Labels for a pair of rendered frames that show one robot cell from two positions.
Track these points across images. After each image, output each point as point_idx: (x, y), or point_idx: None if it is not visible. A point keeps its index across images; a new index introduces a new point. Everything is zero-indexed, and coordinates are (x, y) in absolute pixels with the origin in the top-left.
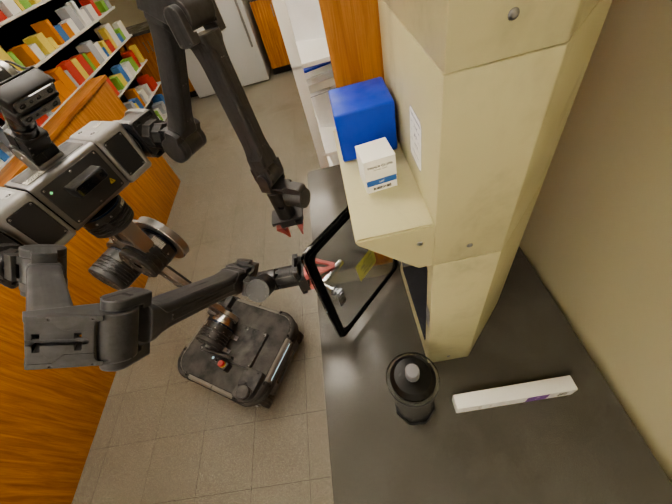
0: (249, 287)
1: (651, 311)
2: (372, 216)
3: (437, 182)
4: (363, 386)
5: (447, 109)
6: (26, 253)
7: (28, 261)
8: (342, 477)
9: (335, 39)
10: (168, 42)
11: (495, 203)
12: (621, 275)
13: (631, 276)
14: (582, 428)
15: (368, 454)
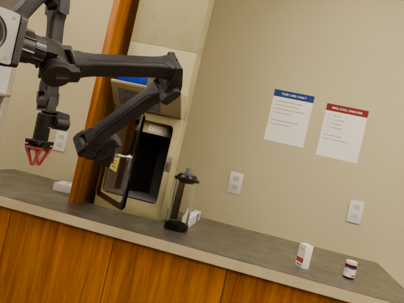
0: (113, 136)
1: (198, 172)
2: None
3: (190, 80)
4: (153, 229)
5: (195, 61)
6: (61, 44)
7: (63, 49)
8: (196, 246)
9: (110, 47)
10: (41, 3)
11: (191, 96)
12: (183, 169)
13: (186, 166)
14: (212, 223)
15: (190, 240)
